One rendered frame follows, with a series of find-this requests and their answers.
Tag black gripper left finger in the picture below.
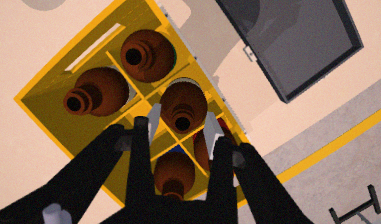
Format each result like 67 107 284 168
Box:
0 103 161 224

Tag yellow divided crate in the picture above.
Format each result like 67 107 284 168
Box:
44 8 251 207

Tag grey square tray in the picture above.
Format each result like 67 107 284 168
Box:
215 0 364 104

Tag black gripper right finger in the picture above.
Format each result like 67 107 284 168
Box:
203 111 314 224

